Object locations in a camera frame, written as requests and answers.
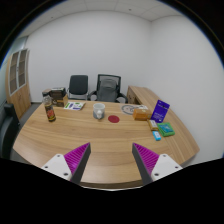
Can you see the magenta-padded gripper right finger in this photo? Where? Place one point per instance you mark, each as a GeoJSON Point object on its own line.
{"type": "Point", "coordinates": [165, 165]}

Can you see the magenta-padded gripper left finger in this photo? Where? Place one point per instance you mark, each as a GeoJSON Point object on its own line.
{"type": "Point", "coordinates": [56, 165]}

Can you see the clear bottle with dark label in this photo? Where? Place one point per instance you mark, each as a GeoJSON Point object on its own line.
{"type": "Point", "coordinates": [50, 112]}

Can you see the small light blue box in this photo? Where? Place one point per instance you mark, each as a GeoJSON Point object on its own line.
{"type": "Point", "coordinates": [156, 135]}

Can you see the green flat box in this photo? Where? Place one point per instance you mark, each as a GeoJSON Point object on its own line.
{"type": "Point", "coordinates": [165, 129]}

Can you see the small yellow-brown box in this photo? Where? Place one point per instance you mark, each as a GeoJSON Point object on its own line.
{"type": "Point", "coordinates": [153, 124]}

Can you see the purple packet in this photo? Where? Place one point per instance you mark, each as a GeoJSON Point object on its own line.
{"type": "Point", "coordinates": [160, 110]}

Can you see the orange cardboard box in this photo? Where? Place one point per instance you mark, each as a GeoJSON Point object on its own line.
{"type": "Point", "coordinates": [142, 114]}

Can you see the black leather armchair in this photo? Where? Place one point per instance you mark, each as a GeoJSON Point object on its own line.
{"type": "Point", "coordinates": [7, 128]}

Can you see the white sheet with coloured stickers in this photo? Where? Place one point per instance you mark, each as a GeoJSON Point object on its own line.
{"type": "Point", "coordinates": [74, 106]}

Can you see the dark brown printed carton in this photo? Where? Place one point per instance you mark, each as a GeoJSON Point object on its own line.
{"type": "Point", "coordinates": [60, 97]}

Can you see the flat round red coaster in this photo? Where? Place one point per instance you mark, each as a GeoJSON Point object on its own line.
{"type": "Point", "coordinates": [113, 119]}

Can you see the white and grey mug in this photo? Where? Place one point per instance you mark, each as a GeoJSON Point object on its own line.
{"type": "Point", "coordinates": [98, 109]}

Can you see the black carton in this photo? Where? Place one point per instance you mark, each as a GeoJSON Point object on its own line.
{"type": "Point", "coordinates": [46, 91]}

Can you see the wooden side desk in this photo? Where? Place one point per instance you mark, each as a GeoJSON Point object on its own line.
{"type": "Point", "coordinates": [141, 93]}

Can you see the wooden cabinet with glass doors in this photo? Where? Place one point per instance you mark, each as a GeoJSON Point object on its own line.
{"type": "Point", "coordinates": [20, 96]}

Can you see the black mesh office chair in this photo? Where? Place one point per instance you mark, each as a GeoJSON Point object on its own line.
{"type": "Point", "coordinates": [122, 96]}

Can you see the black padded office chair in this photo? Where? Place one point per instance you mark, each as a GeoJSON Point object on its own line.
{"type": "Point", "coordinates": [78, 84]}

